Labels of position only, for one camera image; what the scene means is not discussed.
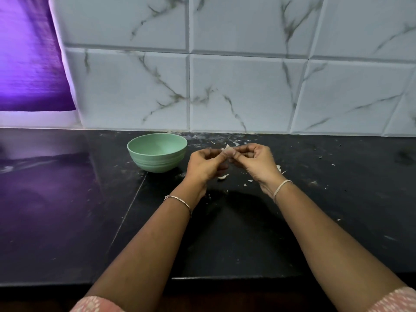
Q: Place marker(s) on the garlic clove cluster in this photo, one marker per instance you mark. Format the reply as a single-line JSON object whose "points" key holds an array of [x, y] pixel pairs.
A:
{"points": [[223, 176]]}

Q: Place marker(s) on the purple cloth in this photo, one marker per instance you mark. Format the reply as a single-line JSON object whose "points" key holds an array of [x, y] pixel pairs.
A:
{"points": [[29, 55]]}

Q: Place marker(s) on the pile of white garlic peels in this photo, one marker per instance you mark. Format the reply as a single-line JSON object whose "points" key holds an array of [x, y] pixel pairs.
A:
{"points": [[280, 169]]}

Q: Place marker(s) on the person's right hand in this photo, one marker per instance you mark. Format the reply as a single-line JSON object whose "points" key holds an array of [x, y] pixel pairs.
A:
{"points": [[259, 164]]}

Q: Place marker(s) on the pink patterned left sleeve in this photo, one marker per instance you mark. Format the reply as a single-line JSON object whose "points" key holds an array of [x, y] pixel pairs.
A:
{"points": [[96, 304]]}

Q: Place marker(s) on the person's left forearm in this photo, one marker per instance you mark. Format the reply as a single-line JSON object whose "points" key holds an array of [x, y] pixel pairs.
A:
{"points": [[143, 247]]}

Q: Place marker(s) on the pink patterned right sleeve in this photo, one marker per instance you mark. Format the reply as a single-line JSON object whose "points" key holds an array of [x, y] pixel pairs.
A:
{"points": [[393, 299]]}

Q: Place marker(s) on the mint green bowl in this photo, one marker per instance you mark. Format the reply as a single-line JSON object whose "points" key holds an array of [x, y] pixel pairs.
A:
{"points": [[157, 149]]}

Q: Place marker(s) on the pink patterned sleeve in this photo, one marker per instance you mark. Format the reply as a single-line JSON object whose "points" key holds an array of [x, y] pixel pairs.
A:
{"points": [[393, 299], [96, 304]]}

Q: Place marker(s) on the person's left hand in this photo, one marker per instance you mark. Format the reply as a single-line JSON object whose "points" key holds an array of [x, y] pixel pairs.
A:
{"points": [[203, 167]]}

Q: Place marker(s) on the person's right forearm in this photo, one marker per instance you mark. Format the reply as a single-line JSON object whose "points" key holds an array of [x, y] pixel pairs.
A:
{"points": [[331, 247]]}

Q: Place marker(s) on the white garlic bulb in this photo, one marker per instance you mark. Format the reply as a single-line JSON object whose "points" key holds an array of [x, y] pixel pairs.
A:
{"points": [[228, 151]]}

